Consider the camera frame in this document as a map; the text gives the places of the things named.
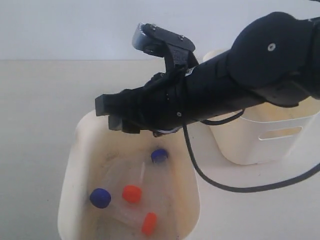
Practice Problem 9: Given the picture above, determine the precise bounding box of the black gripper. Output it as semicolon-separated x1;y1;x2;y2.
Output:
94;71;200;135

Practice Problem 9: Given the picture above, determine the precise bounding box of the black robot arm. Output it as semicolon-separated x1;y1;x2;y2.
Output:
95;12;320;136

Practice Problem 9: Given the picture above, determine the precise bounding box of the cream bin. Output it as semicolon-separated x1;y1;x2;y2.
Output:
201;48;320;166
57;111;200;240

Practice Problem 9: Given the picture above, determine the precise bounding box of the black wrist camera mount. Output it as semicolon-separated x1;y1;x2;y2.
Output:
132;23;199;72

